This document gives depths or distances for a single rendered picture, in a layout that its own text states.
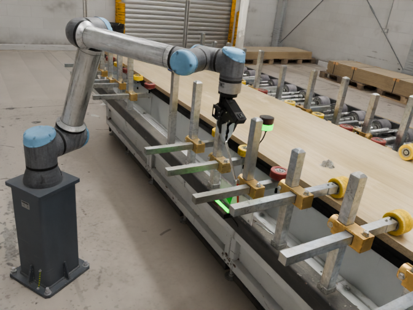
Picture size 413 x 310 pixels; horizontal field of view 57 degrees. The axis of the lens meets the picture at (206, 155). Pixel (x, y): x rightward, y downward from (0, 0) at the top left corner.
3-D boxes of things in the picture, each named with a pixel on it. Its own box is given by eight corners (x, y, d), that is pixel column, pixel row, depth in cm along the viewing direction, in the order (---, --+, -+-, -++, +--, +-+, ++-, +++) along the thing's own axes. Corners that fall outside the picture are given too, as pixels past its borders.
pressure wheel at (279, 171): (274, 198, 160) (279, 174, 156) (262, 189, 167) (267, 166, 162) (288, 195, 164) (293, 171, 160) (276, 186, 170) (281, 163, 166)
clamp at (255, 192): (253, 200, 153) (255, 189, 151) (235, 184, 163) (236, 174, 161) (264, 197, 155) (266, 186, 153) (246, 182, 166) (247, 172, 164)
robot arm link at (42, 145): (18, 163, 187) (14, 130, 180) (46, 152, 201) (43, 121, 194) (40, 171, 181) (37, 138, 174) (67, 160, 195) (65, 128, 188)
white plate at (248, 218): (250, 226, 157) (254, 205, 153) (218, 195, 177) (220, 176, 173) (251, 226, 157) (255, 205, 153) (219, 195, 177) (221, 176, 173)
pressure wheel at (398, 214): (401, 211, 120) (378, 211, 127) (405, 236, 119) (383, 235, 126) (412, 208, 123) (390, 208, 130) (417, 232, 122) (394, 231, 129)
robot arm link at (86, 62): (42, 145, 201) (72, 10, 163) (67, 136, 215) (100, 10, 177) (62, 161, 197) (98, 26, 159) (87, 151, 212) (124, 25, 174)
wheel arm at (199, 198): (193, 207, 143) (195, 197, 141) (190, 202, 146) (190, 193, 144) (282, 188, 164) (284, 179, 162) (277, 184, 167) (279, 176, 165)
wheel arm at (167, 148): (146, 157, 182) (146, 149, 181) (143, 154, 185) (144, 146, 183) (222, 147, 203) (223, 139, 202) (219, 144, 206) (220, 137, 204)
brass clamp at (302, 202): (299, 210, 129) (302, 197, 127) (274, 192, 140) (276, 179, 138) (312, 207, 132) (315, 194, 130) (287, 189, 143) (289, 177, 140)
